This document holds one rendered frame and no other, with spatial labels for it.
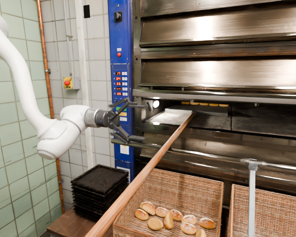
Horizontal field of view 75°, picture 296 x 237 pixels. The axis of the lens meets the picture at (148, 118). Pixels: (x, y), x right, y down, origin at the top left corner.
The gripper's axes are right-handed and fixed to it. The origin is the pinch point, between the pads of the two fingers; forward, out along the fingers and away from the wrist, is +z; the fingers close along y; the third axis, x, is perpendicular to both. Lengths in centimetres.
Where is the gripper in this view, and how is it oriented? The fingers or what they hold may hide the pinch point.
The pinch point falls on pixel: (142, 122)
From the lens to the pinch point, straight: 79.2
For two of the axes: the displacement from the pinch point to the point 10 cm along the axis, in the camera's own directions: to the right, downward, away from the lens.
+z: 9.2, 0.9, -3.7
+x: -3.8, 2.2, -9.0
